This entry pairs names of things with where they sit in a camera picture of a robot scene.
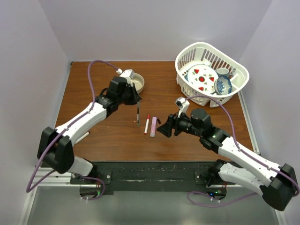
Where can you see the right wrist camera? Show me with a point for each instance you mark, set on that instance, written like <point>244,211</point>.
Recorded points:
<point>182,104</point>

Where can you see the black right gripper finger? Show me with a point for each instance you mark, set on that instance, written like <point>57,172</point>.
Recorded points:
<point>165,129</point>
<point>170,119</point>

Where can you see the white mug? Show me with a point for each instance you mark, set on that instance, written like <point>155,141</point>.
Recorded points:
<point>222,71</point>

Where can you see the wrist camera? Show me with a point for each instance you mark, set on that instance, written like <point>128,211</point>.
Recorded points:
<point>128,74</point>
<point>182,104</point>

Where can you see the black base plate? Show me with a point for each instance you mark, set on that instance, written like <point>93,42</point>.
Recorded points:
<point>157,176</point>

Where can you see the green pen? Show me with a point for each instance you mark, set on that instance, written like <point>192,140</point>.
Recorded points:
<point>138,115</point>

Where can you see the beige ceramic bowl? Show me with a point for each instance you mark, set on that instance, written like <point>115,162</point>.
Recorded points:
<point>139,82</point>

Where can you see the watermelon pattern plate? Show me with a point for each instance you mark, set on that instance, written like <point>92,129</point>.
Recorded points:
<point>202,77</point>

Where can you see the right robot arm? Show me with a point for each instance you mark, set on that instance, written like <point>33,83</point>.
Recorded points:
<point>276,184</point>

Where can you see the white plastic dish rack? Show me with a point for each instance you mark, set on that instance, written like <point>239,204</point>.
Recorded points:
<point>204,53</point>

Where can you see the white red marker pen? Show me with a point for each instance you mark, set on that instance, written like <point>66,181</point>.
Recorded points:
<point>147,124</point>

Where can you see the pink highlighter pen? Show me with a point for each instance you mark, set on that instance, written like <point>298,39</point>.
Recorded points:
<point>153,127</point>

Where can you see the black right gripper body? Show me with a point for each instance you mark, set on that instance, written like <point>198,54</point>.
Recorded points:
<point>182,124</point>

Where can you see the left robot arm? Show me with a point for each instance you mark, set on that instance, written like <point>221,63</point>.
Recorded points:
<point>56,145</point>

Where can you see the clear pen cap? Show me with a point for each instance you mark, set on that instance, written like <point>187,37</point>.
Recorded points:
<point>138,104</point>

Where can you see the white black marker pen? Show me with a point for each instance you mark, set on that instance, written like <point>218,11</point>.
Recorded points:
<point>82,137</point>

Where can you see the blue floral bowl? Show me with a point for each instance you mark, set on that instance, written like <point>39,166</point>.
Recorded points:
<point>223,85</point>

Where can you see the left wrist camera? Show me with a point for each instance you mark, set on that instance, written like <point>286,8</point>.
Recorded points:
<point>128,74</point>

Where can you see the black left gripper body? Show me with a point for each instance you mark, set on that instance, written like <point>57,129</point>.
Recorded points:
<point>128,98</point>

